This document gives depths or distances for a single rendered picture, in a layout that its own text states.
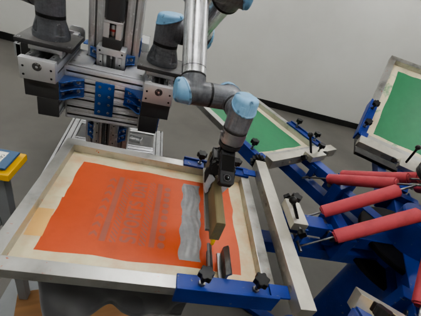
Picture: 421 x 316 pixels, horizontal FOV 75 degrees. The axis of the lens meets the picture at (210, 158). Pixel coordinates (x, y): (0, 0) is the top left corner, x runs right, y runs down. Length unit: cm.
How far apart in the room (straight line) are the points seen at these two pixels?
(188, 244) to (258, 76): 414
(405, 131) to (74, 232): 189
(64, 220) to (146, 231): 25
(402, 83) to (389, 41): 320
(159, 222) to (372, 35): 482
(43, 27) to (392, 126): 197
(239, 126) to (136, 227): 47
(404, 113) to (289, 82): 308
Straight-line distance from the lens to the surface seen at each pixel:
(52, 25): 144
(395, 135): 204
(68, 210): 101
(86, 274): 83
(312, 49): 498
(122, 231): 95
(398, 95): 226
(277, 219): 105
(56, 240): 94
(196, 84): 81
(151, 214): 100
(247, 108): 76
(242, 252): 100
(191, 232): 97
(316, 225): 113
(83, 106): 153
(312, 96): 528
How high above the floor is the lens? 170
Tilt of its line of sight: 33 degrees down
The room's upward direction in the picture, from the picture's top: 19 degrees clockwise
